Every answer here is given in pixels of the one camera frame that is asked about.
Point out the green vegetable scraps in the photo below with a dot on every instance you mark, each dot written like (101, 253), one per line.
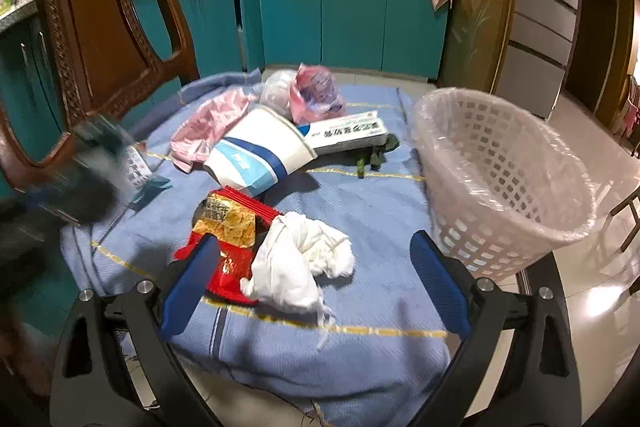
(375, 157)

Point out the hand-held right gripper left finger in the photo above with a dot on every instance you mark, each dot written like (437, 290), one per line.
(192, 287)

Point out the white tissue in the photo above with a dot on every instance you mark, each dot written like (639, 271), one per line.
(290, 267)

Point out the wooden stool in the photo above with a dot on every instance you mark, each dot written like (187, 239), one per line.
(627, 217)

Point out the dark brown cabinet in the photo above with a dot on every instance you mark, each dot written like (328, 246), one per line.
(597, 52)

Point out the small white printed packet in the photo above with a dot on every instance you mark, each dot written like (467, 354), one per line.
(136, 169)

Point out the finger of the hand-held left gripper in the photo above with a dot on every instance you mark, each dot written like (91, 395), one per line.
(156, 185)

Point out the plain pink plastic bag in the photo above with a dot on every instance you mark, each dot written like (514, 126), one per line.
(205, 127)

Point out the pink printed plastic bag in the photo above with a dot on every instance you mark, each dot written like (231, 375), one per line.
(317, 94)

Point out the carved wooden chair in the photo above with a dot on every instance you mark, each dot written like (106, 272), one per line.
(100, 7)

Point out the white plastic basket with liner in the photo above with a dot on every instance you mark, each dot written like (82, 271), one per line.
(500, 187)

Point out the red snack packet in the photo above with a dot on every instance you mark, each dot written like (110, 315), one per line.
(232, 219)

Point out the white and blue paper cup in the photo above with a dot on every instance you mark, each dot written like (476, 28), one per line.
(260, 147)

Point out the silver refrigerator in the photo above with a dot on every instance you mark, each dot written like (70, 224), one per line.
(542, 7)

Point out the blue blanket with yellow lines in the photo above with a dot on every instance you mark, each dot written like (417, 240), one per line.
(350, 217)

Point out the white medicine box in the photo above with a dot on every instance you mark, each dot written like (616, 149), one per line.
(345, 134)

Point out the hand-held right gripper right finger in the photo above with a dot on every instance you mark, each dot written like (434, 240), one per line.
(440, 287)

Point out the teal base cabinet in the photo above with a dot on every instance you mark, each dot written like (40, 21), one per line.
(350, 22)
(25, 82)

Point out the grey bundled plastic bag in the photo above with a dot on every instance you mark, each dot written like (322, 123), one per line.
(277, 94)

